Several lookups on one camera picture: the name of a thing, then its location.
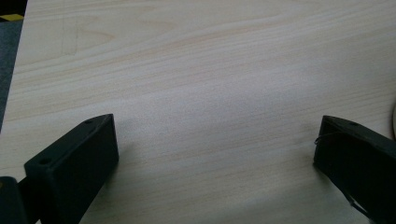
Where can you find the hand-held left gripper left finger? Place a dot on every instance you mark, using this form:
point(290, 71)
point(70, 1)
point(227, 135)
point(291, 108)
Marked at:
point(71, 168)

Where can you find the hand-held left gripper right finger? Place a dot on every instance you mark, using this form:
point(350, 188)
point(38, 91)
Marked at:
point(358, 161)

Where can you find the yellow and black floor tape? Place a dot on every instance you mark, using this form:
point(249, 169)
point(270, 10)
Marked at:
point(12, 16)

